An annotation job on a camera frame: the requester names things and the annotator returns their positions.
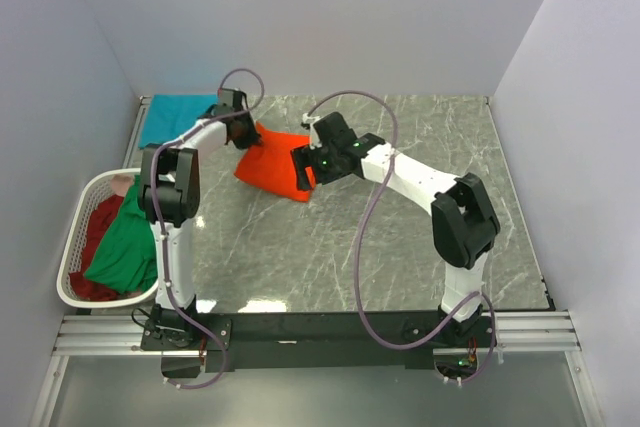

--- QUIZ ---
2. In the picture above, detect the aluminium frame rail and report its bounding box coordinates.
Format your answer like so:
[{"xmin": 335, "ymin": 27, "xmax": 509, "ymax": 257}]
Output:
[{"xmin": 52, "ymin": 312, "xmax": 581, "ymax": 357}]

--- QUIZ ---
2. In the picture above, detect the black base beam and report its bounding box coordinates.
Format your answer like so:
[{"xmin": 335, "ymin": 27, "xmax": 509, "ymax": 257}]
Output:
[{"xmin": 140, "ymin": 311, "xmax": 495, "ymax": 378}]

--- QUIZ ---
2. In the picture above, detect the folded teal t-shirt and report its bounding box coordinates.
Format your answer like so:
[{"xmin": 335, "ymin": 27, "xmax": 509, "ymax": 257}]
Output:
[{"xmin": 138, "ymin": 94, "xmax": 218, "ymax": 149}]

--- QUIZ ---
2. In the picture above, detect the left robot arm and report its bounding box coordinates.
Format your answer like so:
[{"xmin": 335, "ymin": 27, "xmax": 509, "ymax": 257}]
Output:
[{"xmin": 138, "ymin": 88, "xmax": 260, "ymax": 349}]

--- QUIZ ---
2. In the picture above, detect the orange t-shirt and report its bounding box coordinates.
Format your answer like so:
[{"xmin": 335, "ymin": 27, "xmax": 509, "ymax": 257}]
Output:
[{"xmin": 234, "ymin": 122, "xmax": 312, "ymax": 203}]

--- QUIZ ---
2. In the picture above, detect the dark red t-shirt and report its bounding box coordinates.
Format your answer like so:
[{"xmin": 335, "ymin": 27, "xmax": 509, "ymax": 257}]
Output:
[{"xmin": 69, "ymin": 195, "xmax": 124, "ymax": 302}]

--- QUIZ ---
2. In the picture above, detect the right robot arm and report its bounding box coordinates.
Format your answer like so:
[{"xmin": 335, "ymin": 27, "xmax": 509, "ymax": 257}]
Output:
[{"xmin": 291, "ymin": 112, "xmax": 501, "ymax": 349}]

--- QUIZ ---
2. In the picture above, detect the white laundry basket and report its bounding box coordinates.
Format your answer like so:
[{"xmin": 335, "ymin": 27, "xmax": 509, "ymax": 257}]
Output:
[{"xmin": 56, "ymin": 168, "xmax": 158, "ymax": 310}]

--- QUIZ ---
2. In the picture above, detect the green t-shirt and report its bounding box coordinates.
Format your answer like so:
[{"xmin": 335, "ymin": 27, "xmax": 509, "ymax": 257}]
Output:
[{"xmin": 84, "ymin": 175, "xmax": 158, "ymax": 294}]

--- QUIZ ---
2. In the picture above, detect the beige garment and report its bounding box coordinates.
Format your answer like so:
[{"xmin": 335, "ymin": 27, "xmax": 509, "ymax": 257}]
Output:
[{"xmin": 110, "ymin": 174, "xmax": 135, "ymax": 197}]

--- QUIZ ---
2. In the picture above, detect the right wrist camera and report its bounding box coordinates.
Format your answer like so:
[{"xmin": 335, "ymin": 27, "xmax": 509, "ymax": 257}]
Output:
[{"xmin": 301, "ymin": 113, "xmax": 322, "ymax": 149}]

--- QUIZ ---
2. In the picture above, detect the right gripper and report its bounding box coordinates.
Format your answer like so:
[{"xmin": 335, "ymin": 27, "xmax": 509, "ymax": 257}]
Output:
[{"xmin": 291, "ymin": 143, "xmax": 345, "ymax": 192}]

